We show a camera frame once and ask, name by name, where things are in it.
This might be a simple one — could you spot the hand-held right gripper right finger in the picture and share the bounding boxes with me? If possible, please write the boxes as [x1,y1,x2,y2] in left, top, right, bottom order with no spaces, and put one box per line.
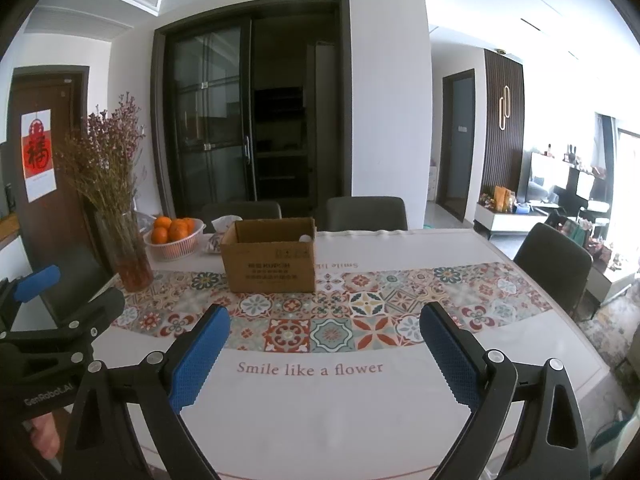
[419,302,591,480]

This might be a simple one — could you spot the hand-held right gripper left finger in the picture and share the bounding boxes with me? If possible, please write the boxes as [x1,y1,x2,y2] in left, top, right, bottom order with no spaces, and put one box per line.
[62,304,232,480]

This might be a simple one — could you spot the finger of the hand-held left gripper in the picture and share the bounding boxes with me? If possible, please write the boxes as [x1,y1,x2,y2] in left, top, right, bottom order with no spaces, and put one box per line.
[0,287,126,366]
[0,266,62,333]

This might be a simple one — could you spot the brown cardboard box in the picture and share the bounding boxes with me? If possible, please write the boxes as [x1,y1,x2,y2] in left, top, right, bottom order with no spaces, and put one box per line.
[221,217,317,293]

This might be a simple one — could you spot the person's left hand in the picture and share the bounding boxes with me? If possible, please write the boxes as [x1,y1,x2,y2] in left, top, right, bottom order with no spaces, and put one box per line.
[22,412,65,461]

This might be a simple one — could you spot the glass vase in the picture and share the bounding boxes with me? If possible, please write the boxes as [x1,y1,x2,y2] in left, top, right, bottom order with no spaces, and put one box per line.
[95,210,155,292]

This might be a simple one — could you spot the white basket of oranges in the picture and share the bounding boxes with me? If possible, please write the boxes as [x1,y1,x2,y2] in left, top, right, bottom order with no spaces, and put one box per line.
[143,219,206,262]

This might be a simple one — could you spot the patterned tablecloth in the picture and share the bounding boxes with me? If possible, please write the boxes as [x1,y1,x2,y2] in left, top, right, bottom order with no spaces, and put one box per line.
[92,227,608,480]

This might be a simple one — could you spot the floral tissue box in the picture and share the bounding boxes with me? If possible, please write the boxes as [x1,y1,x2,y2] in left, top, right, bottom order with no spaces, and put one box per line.
[202,216,243,256]

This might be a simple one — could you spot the dark dining chair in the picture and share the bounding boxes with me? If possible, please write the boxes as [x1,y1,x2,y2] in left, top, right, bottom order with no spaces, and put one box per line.
[201,201,282,234]
[325,196,408,232]
[514,222,593,318]

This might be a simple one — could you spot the dried flower bunch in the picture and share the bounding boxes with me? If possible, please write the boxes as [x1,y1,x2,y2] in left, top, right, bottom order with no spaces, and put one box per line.
[52,91,148,217]

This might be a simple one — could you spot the white television stand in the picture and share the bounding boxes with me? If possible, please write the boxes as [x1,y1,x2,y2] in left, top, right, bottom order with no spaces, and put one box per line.
[474,202,551,240]

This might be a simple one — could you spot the brown wooden door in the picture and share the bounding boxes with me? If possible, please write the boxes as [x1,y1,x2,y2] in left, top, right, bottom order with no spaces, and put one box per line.
[0,65,113,331]

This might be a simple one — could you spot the patterned floor rug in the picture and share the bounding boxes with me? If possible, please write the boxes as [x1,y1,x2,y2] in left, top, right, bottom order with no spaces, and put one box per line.
[585,295,640,366]

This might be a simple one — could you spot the television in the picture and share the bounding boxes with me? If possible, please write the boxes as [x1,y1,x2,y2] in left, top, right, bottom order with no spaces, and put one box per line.
[529,152,568,202]

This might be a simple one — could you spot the dark interior door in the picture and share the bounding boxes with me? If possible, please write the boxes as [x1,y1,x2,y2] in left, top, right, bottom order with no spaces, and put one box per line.
[442,69,476,222]

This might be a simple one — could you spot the dark glass sliding door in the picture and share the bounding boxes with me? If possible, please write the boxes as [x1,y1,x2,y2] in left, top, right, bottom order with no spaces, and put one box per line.
[152,0,351,218]

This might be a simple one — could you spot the red and white wall calendar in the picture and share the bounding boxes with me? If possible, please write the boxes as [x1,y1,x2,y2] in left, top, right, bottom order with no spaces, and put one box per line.
[21,110,55,203]

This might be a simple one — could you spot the dark slatted wall panel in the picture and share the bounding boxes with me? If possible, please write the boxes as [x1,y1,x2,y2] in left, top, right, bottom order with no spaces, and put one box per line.
[482,49,525,202]

